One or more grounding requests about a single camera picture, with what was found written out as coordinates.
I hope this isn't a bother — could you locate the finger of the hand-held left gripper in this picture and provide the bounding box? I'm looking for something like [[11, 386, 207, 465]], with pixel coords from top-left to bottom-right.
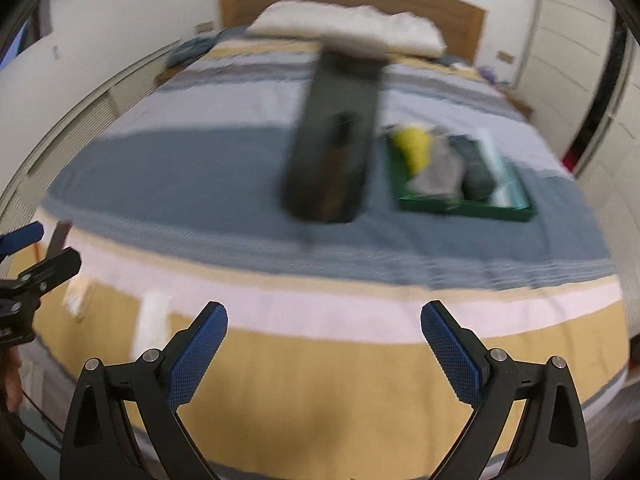
[[0, 247, 83, 307], [0, 222, 46, 262]]

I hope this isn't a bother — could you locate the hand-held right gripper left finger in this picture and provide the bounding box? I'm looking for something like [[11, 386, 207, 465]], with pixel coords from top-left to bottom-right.
[[60, 300, 230, 480]]

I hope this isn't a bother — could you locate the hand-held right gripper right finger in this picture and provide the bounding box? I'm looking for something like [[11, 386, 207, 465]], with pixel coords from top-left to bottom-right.
[[420, 300, 592, 480]]

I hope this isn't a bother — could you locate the green box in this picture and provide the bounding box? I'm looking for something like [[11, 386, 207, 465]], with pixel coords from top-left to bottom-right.
[[384, 127, 539, 224]]

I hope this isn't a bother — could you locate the grey towel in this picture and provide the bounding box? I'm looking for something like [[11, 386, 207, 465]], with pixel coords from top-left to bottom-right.
[[406, 135, 467, 202]]

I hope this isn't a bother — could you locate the dark green towel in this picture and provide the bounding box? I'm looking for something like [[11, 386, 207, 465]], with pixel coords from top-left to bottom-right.
[[450, 135, 494, 204]]

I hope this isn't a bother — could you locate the light blue towel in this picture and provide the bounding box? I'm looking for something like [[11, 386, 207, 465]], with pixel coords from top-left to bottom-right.
[[475, 127, 532, 209]]

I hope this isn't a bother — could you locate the yellow towel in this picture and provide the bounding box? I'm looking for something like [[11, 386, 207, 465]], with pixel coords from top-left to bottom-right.
[[392, 127, 432, 177]]

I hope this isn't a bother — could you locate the person's left hand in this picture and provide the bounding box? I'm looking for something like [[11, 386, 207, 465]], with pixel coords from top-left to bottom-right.
[[0, 345, 24, 412]]

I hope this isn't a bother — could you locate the white fabric tag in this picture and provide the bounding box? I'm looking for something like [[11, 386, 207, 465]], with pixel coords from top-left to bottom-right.
[[134, 291, 172, 357], [62, 279, 94, 322]]

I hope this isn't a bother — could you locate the striped bedsheet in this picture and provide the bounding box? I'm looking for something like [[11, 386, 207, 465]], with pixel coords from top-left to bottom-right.
[[30, 30, 629, 467]]

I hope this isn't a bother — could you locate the dark grey sock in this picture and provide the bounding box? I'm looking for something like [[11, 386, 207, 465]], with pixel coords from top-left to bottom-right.
[[279, 35, 389, 226]]

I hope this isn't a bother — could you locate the blue cloth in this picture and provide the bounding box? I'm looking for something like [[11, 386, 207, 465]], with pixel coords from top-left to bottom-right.
[[166, 35, 217, 67]]

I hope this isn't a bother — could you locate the wooden nightstand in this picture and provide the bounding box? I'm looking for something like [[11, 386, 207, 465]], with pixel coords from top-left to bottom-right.
[[500, 85, 534, 117]]

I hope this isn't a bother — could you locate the white wardrobe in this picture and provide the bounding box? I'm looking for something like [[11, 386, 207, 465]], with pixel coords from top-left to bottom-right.
[[515, 0, 622, 128]]

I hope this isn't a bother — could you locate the wooden headboard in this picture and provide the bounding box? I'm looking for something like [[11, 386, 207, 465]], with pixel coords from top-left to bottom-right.
[[218, 0, 487, 69]]

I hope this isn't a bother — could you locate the white pillow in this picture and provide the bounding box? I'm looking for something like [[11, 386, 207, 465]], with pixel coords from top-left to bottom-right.
[[245, 0, 448, 59]]

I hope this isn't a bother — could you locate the white slatted wall panel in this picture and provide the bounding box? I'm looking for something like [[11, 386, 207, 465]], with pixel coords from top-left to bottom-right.
[[0, 42, 173, 221]]

